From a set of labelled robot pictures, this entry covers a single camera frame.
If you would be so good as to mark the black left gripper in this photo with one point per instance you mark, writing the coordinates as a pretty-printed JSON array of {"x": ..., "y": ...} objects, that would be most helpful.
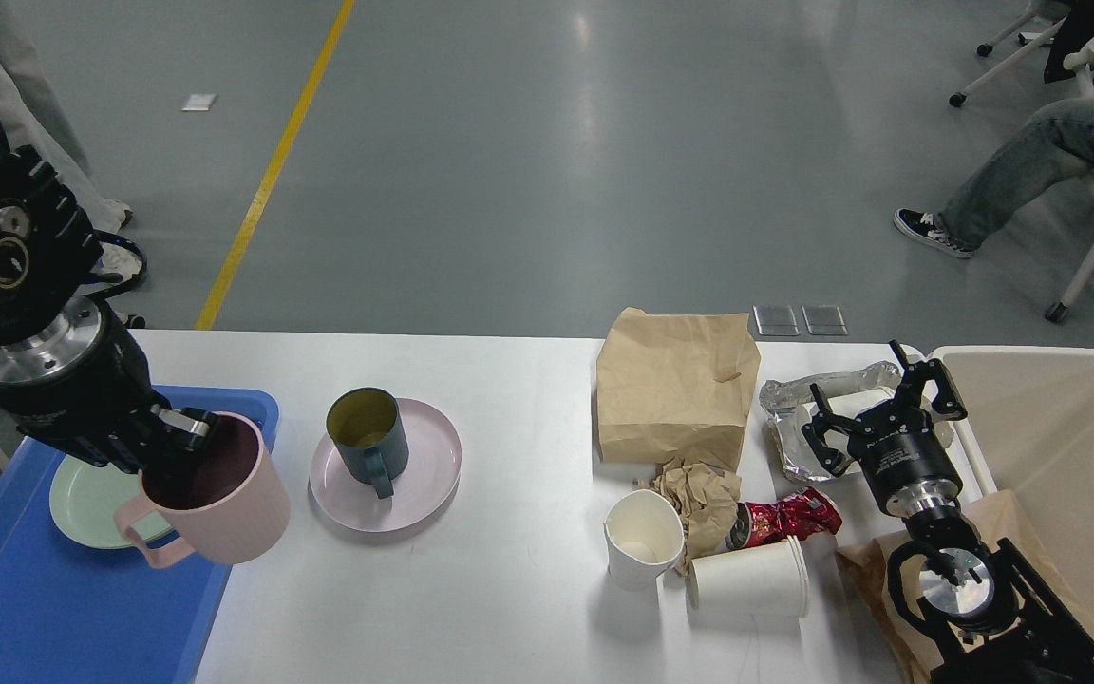
[{"x": 85, "y": 390}]

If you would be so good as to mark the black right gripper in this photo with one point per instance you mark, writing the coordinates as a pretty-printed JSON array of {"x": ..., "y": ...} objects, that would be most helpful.
[{"x": 907, "y": 470}]

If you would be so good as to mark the pink mug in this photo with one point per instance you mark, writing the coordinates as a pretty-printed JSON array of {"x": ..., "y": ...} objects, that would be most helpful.
[{"x": 234, "y": 508}]

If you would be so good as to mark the dark teal mug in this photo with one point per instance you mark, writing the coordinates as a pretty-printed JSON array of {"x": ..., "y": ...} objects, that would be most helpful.
[{"x": 365, "y": 424}]

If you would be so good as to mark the brown paper bag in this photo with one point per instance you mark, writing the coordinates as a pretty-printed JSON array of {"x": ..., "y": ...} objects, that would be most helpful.
[{"x": 675, "y": 387}]

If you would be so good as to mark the pink plate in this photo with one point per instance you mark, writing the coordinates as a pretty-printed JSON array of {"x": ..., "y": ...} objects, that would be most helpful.
[{"x": 432, "y": 475}]

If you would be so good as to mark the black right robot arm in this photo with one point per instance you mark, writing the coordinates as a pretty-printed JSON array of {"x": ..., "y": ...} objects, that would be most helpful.
[{"x": 991, "y": 616}]

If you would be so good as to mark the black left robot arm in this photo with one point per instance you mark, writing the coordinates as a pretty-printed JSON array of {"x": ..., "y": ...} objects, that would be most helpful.
[{"x": 48, "y": 246}]

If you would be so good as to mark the brown paper under arm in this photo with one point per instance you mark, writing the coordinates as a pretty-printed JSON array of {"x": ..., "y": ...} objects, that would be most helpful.
[{"x": 998, "y": 515}]

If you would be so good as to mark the white container in foil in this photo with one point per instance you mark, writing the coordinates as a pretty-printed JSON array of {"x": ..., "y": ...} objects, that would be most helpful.
[{"x": 849, "y": 405}]

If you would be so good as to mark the aluminium foil tray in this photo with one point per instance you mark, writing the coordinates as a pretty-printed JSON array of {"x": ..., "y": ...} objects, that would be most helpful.
[{"x": 780, "y": 399}]

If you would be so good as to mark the light green plate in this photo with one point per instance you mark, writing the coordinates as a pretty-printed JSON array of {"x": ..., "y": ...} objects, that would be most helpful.
[{"x": 83, "y": 499}]

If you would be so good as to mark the right floor socket plate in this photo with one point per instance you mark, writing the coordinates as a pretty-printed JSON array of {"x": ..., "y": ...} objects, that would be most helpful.
[{"x": 824, "y": 321}]

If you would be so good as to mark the floor socket plate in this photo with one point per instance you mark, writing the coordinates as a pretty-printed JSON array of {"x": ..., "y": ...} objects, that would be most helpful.
[
  {"x": 824, "y": 321},
  {"x": 776, "y": 321}
]

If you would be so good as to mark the red snack wrapper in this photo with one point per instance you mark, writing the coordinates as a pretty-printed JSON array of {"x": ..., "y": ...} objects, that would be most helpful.
[{"x": 798, "y": 515}]

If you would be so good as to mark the left floor socket plate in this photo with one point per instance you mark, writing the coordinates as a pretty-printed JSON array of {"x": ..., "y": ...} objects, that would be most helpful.
[{"x": 776, "y": 321}]

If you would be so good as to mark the white plastic bin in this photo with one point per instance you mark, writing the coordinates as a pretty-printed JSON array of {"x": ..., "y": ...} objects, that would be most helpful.
[{"x": 1030, "y": 430}]

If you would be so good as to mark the crumpled brown paper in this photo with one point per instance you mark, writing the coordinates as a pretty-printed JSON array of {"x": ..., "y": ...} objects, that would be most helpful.
[{"x": 706, "y": 499}]

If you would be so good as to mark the lying white paper cup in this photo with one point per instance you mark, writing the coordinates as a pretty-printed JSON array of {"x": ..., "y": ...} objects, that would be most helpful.
[{"x": 770, "y": 580}]

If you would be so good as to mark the blue plastic tray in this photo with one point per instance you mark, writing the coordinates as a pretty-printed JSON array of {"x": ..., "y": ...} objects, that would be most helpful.
[{"x": 71, "y": 614}]

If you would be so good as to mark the upright white paper cup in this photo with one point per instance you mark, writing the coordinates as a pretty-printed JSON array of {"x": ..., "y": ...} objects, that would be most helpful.
[{"x": 645, "y": 538}]

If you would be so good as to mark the seated person in jeans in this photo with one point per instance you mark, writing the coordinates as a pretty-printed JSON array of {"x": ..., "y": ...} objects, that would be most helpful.
[{"x": 1055, "y": 144}]

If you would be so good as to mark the standing person in black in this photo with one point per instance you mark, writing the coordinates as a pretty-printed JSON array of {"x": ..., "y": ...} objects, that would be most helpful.
[{"x": 32, "y": 115}]

